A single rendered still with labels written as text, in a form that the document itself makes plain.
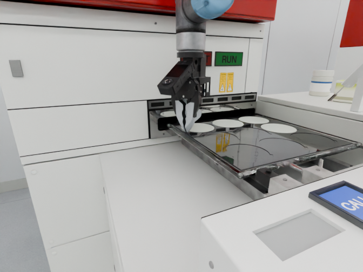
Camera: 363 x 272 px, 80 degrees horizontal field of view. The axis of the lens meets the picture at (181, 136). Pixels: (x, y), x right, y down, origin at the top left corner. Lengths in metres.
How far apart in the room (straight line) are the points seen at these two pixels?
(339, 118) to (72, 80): 0.73
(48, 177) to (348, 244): 0.70
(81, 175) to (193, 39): 0.51
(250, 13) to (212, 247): 0.73
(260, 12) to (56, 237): 0.98
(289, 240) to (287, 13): 3.13
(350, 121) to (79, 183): 0.79
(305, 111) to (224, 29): 0.37
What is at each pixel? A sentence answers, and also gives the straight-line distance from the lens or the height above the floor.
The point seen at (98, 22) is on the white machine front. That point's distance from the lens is 0.68.
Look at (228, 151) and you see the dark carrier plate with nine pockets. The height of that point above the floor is 0.90.
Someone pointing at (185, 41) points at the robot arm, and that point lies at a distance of 0.56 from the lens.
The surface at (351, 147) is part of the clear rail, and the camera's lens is 0.64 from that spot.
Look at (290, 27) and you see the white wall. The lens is 3.30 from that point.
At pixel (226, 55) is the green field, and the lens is 0.81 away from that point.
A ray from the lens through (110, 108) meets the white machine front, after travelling 0.68.
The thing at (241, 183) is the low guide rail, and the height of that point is 0.84.
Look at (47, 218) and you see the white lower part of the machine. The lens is 0.82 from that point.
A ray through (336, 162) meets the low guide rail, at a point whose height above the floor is 0.85.
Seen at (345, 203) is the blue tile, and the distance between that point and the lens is 0.26.
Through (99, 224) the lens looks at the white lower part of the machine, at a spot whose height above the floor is 0.56.
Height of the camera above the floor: 1.09
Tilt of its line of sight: 19 degrees down
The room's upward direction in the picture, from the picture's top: straight up
